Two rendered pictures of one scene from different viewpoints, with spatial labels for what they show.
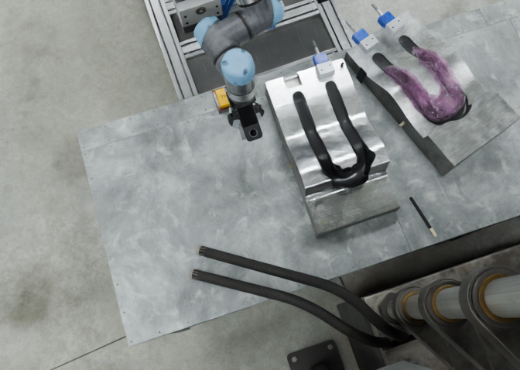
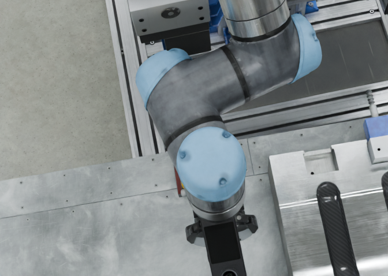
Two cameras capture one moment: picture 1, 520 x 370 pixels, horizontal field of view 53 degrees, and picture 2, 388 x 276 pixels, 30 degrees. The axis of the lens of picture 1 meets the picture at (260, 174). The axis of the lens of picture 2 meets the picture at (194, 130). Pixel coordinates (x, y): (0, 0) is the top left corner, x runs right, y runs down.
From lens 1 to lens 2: 0.46 m
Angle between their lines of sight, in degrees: 7
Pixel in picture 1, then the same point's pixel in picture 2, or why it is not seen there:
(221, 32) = (188, 85)
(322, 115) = (369, 236)
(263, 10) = (279, 52)
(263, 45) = not seen: hidden behind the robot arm
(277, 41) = not seen: hidden behind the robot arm
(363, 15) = not seen: outside the picture
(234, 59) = (205, 152)
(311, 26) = (364, 37)
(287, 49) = (319, 70)
